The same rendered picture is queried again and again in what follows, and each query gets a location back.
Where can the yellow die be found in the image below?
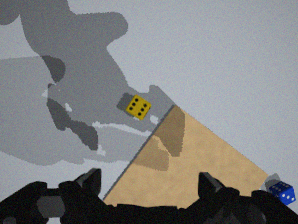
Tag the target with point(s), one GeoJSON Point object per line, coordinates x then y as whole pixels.
{"type": "Point", "coordinates": [138, 107]}

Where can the blue die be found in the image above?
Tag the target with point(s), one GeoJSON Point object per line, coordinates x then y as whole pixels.
{"type": "Point", "coordinates": [284, 192]}

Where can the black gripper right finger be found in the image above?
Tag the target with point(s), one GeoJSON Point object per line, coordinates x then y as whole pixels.
{"type": "Point", "coordinates": [210, 208]}

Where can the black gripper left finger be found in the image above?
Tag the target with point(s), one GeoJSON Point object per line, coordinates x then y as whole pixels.
{"type": "Point", "coordinates": [35, 203]}

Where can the tan square mat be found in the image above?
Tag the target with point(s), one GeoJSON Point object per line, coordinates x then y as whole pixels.
{"type": "Point", "coordinates": [166, 171]}

